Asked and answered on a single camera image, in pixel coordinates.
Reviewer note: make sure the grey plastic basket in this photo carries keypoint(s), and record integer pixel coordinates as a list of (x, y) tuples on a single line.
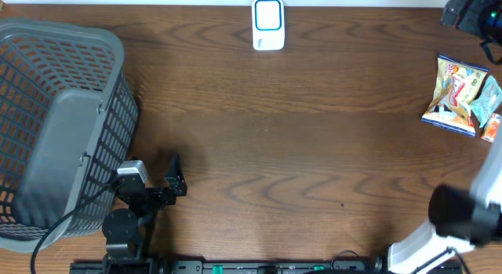
[(67, 121)]

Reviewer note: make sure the white barcode scanner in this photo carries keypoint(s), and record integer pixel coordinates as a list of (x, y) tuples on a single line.
[(268, 29)]

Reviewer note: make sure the teal wet wipes pack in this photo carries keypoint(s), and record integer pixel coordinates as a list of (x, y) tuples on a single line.
[(487, 102)]

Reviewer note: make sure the orange tissue pack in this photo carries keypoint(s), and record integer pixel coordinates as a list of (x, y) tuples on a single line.
[(490, 130)]

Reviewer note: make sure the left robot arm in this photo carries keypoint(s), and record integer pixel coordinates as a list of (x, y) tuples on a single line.
[(128, 231)]

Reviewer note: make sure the yellow snack bag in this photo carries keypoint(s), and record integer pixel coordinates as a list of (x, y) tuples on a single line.
[(457, 85)]

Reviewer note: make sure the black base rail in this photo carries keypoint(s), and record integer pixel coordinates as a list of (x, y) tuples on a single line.
[(341, 263)]

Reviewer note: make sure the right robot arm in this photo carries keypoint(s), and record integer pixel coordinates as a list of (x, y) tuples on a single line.
[(459, 220)]

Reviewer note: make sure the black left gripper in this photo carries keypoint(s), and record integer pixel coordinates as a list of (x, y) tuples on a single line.
[(176, 185)]

